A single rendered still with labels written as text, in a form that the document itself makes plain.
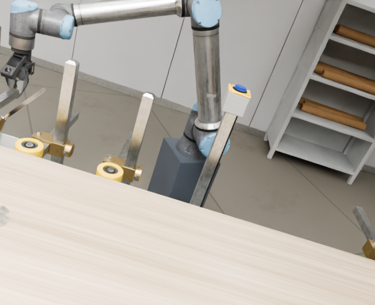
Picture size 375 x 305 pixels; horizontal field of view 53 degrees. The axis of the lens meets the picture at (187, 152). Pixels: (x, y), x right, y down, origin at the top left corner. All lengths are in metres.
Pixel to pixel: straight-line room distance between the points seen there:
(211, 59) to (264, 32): 2.28
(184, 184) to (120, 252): 1.16
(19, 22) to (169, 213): 0.89
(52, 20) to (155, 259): 0.97
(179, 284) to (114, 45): 3.34
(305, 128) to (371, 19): 1.20
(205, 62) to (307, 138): 2.78
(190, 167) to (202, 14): 0.81
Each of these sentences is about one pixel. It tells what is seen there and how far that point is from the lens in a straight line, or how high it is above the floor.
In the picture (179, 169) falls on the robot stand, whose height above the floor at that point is 0.56.
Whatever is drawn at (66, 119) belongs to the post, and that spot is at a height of 0.95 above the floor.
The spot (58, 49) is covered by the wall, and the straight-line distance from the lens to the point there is 4.23.
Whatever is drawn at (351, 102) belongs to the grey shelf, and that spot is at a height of 0.68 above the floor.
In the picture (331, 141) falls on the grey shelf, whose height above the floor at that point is 0.22.
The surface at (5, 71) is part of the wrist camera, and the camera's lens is 1.56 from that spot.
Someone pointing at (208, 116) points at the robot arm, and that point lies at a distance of 1.72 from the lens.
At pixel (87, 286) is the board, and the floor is 0.90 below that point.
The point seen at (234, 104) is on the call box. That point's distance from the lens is 1.14.
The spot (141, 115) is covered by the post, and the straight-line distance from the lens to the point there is 1.20.
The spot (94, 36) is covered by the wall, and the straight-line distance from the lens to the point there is 4.06.
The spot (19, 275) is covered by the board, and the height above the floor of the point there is 0.90.
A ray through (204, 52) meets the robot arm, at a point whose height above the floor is 1.19.
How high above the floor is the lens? 1.54
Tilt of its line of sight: 28 degrees down
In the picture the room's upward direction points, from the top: 19 degrees clockwise
